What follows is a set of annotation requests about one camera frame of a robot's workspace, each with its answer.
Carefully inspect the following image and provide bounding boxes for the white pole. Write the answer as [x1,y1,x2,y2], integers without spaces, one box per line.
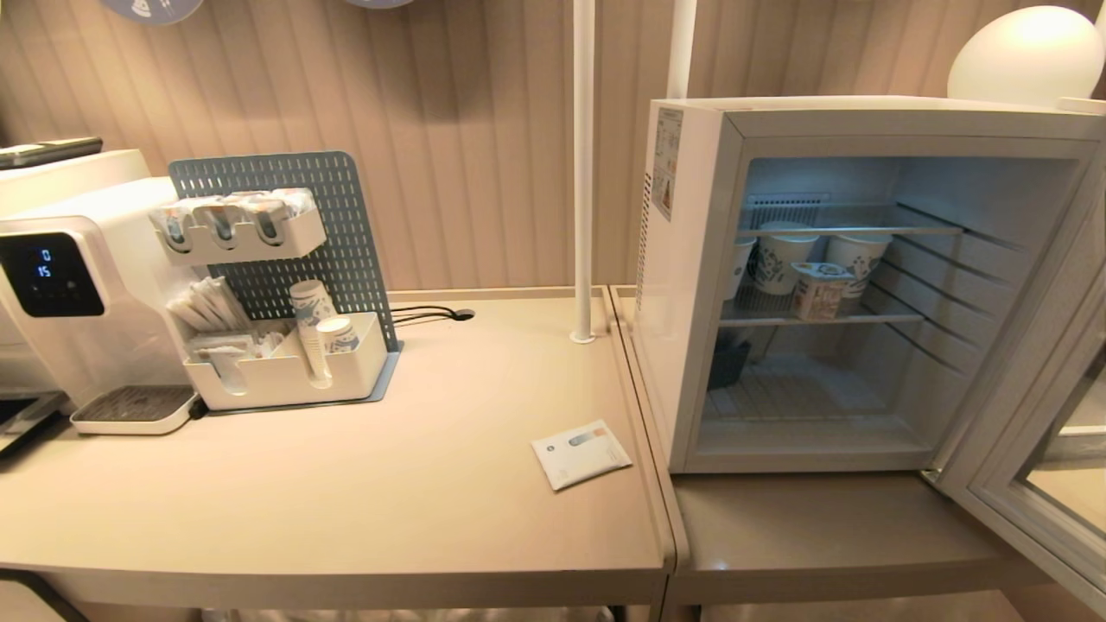
[665,0,698,100]
[569,0,598,345]

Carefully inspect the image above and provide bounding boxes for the white sugar packets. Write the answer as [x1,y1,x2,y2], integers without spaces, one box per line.
[187,327,290,387]

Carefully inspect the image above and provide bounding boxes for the short stack paper cups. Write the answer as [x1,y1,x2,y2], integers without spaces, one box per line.
[316,316,360,355]

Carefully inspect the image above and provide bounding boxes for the white sachet packet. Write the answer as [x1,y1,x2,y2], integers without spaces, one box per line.
[531,419,633,492]

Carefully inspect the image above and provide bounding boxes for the white wrapped stir sticks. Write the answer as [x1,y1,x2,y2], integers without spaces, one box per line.
[167,276,253,334]

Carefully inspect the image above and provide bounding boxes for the white round lamp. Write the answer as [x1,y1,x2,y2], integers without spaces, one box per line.
[947,6,1106,108]

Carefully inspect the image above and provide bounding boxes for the yogurt cup with foil lid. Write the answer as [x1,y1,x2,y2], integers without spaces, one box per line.
[791,262,856,322]

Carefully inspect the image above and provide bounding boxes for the black cable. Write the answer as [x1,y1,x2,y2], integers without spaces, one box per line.
[389,304,475,327]

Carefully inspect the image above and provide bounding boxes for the glass fridge door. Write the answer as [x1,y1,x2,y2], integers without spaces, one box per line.
[931,177,1106,616]

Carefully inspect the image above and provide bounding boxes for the blue round wall sign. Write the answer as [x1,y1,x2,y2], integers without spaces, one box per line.
[99,0,206,25]

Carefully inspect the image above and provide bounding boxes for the white organizer bin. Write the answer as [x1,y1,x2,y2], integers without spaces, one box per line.
[183,311,390,412]

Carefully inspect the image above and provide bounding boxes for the white water dispenser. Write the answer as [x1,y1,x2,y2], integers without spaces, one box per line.
[0,149,202,435]

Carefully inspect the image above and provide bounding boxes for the stack of paper cups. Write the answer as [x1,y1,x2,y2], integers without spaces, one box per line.
[289,279,339,389]

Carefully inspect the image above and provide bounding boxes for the grey pegboard organizer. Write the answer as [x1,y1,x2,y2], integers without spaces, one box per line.
[168,151,403,416]

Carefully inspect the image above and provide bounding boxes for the dispenser drip tray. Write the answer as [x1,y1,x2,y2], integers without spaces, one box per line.
[70,384,200,435]

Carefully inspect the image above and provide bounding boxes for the white pegboard shelf tray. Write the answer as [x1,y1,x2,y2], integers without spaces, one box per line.
[154,204,328,267]

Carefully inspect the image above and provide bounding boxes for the printed paper cup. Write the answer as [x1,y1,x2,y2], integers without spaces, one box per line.
[825,230,893,301]
[733,236,758,301]
[753,221,819,296]

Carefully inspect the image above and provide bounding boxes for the wire fridge shelf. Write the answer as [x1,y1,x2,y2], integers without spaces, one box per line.
[721,285,926,327]
[741,200,964,238]

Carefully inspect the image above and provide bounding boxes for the white mini fridge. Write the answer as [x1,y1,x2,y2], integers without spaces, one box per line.
[635,95,1106,475]

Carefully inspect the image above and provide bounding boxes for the black tray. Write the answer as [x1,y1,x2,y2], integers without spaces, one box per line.
[0,391,69,459]

